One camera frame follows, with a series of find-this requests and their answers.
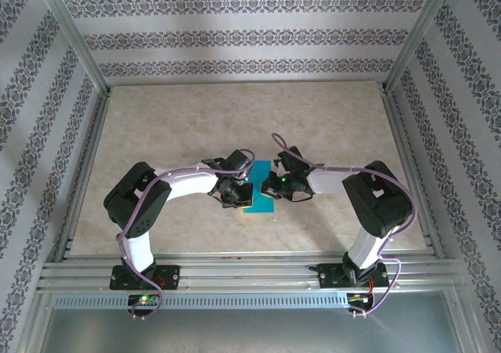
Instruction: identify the grey slotted cable duct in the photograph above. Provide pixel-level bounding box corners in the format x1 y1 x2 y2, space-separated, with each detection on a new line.
52 293 349 311

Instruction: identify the aluminium side rail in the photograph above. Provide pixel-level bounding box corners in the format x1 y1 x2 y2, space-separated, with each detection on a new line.
379 82 447 258
54 88 114 258

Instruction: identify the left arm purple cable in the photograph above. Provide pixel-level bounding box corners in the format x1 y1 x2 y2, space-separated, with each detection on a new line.
116 147 256 321

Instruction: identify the aluminium frame post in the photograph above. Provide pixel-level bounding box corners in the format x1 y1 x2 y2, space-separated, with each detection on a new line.
33 0 111 95
382 0 459 95

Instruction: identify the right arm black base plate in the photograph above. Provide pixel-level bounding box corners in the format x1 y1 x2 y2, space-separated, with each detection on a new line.
319 261 391 290

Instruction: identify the aluminium mounting rail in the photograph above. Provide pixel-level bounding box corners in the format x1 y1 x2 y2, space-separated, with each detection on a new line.
37 253 463 295

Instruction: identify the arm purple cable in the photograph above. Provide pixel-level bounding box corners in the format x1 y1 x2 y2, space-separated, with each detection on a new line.
116 147 256 321
271 132 416 318

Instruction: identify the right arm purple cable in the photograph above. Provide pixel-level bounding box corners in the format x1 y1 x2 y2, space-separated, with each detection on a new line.
271 132 416 318

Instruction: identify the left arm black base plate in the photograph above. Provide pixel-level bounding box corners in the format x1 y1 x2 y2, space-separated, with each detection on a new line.
109 265 182 291

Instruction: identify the grey metal panel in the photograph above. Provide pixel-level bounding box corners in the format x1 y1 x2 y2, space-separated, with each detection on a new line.
38 308 470 353

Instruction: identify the blue square paper sheet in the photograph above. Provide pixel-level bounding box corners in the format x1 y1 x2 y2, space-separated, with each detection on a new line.
242 159 277 215

